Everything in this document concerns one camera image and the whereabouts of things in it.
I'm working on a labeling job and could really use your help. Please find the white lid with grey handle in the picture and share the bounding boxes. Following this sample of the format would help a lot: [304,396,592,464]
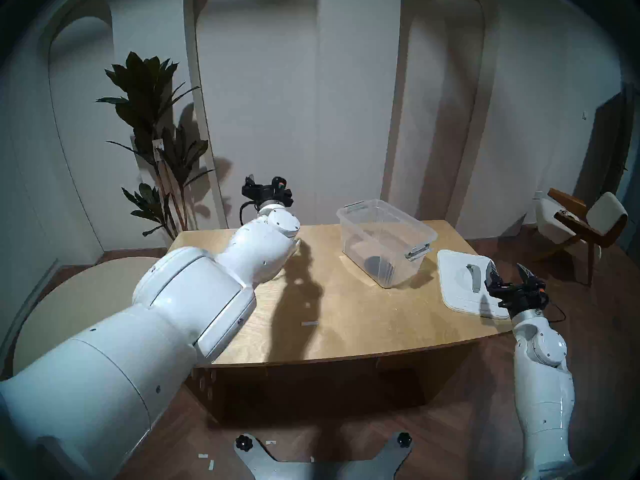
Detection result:
[437,249,512,320]

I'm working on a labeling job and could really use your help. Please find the round beige rug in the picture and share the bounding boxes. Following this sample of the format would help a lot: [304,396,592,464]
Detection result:
[13,256,161,375]

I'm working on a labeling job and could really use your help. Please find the grey metal robot base plate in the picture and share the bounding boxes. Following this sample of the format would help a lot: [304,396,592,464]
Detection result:
[235,432,414,480]

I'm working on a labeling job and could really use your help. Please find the black computer mouse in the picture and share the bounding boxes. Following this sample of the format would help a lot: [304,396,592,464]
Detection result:
[364,255,396,280]

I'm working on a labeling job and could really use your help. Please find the tall dark green plant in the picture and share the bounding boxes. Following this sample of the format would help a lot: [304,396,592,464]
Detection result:
[95,51,216,247]

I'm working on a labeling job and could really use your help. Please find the white wooden armchair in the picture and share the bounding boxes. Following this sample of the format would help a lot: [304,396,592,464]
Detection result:
[530,187,629,288]

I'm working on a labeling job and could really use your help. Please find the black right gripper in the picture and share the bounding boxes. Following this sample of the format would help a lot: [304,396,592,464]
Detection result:
[484,260,550,317]

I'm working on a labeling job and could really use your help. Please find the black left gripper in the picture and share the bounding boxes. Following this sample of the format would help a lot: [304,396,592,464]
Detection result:
[241,174,294,208]

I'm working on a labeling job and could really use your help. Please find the light wooden table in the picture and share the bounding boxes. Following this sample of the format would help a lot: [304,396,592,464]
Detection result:
[167,220,534,420]

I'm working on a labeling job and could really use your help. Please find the clear plastic storage container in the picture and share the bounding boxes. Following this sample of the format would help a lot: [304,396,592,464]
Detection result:
[336,199,439,289]

